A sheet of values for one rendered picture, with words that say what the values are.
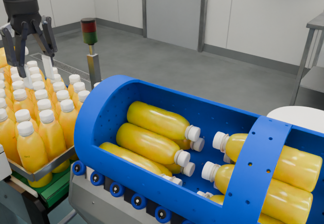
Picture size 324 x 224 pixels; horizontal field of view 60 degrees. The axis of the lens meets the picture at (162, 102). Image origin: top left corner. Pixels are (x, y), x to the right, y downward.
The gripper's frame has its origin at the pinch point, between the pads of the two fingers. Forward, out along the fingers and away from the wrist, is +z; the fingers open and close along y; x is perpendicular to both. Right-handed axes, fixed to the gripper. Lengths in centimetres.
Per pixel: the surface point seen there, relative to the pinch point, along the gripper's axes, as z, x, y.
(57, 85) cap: 12.8, 11.8, 13.3
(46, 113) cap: 12.7, -0.5, -0.8
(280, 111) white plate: 20, -57, 52
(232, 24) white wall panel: 75, 67, 346
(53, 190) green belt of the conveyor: 34.3, -6.6, -8.1
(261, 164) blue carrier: 2, -61, 1
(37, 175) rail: 26.8, -5.1, -10.7
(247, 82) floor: 125, 16, 284
